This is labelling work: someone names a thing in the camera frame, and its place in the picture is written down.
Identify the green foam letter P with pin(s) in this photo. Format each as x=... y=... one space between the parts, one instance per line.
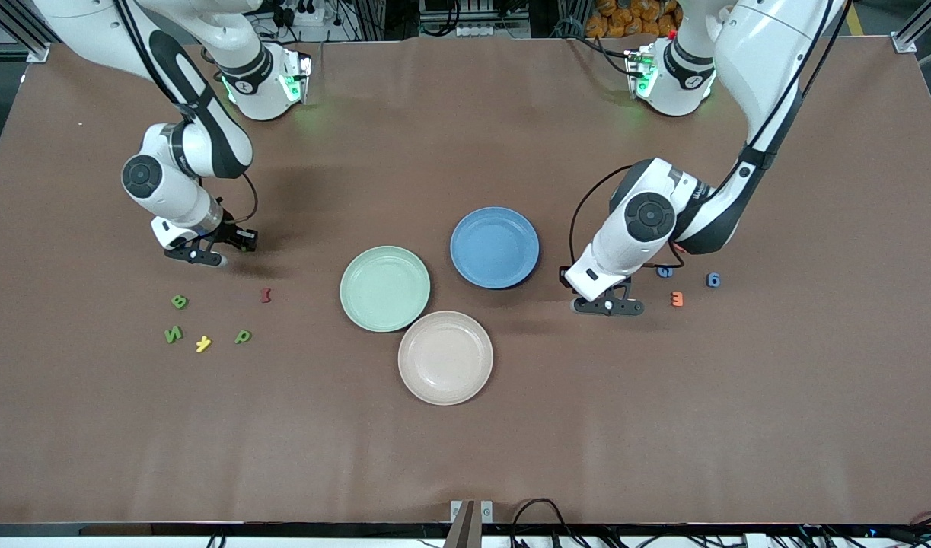
x=243 y=336

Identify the green foam letter N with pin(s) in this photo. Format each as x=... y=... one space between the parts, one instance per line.
x=173 y=335

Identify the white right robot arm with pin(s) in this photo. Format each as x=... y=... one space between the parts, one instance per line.
x=168 y=198

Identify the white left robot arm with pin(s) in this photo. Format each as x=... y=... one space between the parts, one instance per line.
x=610 y=251

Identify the green foam letter B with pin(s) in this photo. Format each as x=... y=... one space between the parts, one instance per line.
x=179 y=302

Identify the blue plate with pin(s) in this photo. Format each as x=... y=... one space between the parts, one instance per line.
x=494 y=247

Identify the blue foam number 6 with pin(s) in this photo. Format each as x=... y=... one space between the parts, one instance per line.
x=709 y=281

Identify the yellow foam letter K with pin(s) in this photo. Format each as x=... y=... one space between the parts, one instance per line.
x=203 y=344

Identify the beige plate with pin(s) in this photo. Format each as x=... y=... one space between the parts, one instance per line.
x=445 y=358

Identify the green plate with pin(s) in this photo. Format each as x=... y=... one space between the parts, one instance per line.
x=385 y=289

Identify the matte table cover sheet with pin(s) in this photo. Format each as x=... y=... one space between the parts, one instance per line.
x=465 y=457

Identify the white power strip with plugs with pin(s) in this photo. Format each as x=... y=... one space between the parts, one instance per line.
x=307 y=15

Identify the bag of orange fruit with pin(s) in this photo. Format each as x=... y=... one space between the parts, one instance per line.
x=625 y=19

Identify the metal bracket with post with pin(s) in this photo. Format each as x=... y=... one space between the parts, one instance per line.
x=486 y=511

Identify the aluminium frame post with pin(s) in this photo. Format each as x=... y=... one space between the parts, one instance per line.
x=1 y=52
x=910 y=36

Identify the black table edge rail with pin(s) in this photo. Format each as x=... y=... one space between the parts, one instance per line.
x=282 y=529

